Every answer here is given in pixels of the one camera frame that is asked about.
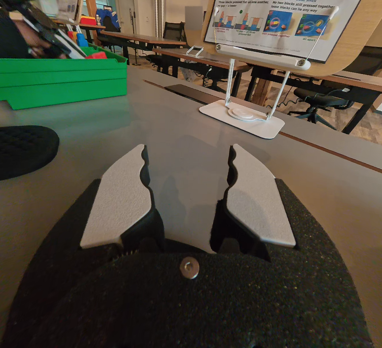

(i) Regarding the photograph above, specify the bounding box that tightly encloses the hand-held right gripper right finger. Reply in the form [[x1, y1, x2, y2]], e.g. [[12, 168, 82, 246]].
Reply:
[[210, 144, 296, 251]]

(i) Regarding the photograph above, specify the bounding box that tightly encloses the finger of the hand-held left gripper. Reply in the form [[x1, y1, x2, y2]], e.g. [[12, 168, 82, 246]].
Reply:
[[57, 34, 87, 59]]

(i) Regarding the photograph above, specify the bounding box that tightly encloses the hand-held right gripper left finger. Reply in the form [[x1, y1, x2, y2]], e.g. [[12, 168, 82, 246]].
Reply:
[[80, 144, 165, 249]]

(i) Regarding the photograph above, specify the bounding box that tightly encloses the green plastic bin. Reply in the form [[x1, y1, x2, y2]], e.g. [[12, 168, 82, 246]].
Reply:
[[0, 43, 128, 111]]

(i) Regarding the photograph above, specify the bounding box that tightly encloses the person's left forearm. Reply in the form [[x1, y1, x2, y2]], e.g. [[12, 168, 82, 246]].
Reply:
[[0, 10, 29, 59]]

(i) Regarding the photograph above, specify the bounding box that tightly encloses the person's left hand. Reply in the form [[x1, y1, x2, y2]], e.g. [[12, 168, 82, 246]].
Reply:
[[14, 21, 45, 56]]

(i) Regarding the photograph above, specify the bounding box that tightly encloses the wooden top table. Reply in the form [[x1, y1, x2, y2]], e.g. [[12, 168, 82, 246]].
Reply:
[[152, 47, 252, 97], [52, 19, 106, 44], [100, 30, 187, 61], [251, 66, 382, 134]]

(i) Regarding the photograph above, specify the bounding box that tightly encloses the black office chair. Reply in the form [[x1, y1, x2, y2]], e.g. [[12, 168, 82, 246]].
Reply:
[[203, 64, 242, 93], [287, 86, 355, 132], [163, 21, 186, 41]]

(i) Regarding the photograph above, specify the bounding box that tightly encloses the black round mat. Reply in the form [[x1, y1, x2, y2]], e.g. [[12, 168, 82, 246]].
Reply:
[[0, 125, 60, 181]]

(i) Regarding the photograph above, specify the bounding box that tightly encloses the instruction board on white stand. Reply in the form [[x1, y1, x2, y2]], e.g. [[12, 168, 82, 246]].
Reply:
[[199, 0, 382, 139]]

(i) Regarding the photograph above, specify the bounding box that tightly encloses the printed instruction sheet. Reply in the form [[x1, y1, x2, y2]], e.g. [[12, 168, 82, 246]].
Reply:
[[204, 0, 381, 64]]

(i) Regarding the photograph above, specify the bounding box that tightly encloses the wooden easel frame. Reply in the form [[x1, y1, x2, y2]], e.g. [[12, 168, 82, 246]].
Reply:
[[82, 0, 100, 47]]

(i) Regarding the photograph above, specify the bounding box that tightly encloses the black cable slot cover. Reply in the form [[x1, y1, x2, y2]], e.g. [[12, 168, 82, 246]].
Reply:
[[164, 84, 210, 101]]

